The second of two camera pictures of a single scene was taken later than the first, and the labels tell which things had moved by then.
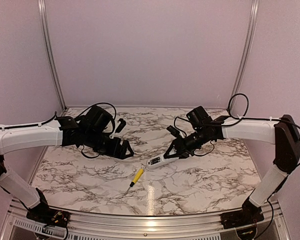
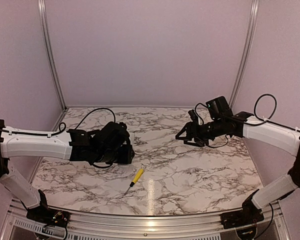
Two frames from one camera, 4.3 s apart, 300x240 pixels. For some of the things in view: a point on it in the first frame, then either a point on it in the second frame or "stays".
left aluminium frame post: [47, 40] stays
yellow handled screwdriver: [137, 177] stays
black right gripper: [179, 145] to [190, 126]
